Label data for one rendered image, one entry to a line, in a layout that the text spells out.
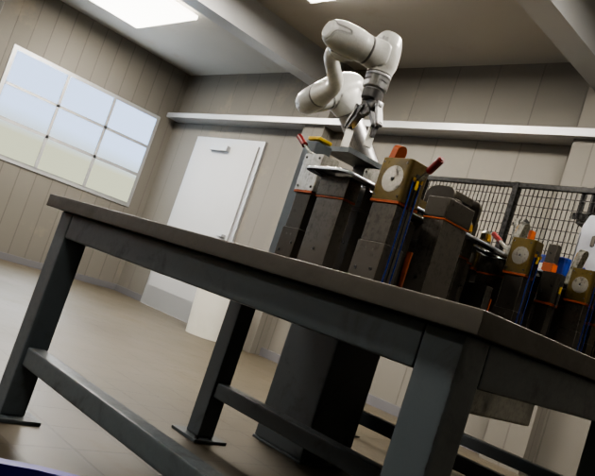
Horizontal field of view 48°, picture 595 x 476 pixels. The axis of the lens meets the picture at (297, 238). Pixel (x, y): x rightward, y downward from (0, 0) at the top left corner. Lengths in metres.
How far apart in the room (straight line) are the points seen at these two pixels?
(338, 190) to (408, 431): 0.90
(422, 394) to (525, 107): 4.76
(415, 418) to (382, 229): 0.73
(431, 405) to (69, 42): 7.84
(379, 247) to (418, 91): 4.76
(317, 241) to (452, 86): 4.48
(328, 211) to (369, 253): 0.20
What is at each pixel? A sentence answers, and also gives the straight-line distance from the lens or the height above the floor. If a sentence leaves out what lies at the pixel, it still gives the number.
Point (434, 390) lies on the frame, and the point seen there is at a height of 0.56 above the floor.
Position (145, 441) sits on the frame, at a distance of 1.65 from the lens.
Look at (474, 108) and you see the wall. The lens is 6.00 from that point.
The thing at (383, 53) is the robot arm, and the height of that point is 1.52.
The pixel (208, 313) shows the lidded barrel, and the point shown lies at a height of 0.24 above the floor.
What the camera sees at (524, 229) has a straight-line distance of 2.33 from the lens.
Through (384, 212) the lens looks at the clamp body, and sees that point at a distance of 1.77.
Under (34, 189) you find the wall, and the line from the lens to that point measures 8.49.
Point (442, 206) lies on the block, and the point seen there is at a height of 1.00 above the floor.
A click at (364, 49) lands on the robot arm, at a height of 1.50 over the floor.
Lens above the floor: 0.63
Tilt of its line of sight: 5 degrees up
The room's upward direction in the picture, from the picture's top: 18 degrees clockwise
